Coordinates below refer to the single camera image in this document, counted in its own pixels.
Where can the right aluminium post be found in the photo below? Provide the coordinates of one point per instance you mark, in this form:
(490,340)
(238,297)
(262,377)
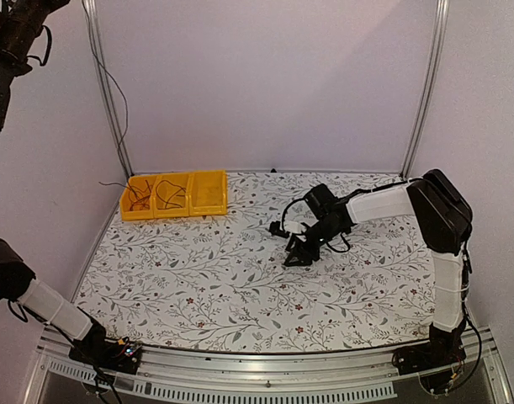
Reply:
(435,54)

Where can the left aluminium post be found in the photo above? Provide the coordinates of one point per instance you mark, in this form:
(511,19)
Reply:
(114,100)

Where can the right yellow bin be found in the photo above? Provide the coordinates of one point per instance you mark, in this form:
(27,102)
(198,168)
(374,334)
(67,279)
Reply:
(207,193)

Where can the aluminium post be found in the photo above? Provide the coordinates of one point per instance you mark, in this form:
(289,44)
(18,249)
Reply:
(114,100)
(435,54)

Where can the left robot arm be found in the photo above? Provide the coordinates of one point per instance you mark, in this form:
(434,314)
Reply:
(21,22)

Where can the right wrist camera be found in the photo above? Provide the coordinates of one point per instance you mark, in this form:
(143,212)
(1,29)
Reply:
(286,228)

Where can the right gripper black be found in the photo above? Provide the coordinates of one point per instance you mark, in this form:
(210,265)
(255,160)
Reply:
(304,253)

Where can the floral tablecloth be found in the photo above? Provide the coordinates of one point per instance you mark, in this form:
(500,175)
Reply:
(217,282)

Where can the front aluminium frame rail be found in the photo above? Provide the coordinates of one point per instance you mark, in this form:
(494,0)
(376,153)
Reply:
(169,375)

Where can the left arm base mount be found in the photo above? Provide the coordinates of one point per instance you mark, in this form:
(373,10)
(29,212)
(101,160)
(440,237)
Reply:
(120,355)

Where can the yellow bin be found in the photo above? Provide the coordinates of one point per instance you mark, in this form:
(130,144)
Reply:
(207,193)
(170,196)
(135,203)

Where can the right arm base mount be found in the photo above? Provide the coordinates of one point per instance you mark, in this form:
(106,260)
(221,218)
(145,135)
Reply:
(442,349)

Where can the left yellow bin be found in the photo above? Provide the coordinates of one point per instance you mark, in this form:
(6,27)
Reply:
(135,203)

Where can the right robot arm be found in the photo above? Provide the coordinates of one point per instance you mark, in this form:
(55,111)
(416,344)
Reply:
(444,219)

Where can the middle yellow bin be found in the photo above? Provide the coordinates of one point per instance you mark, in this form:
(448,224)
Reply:
(170,196)

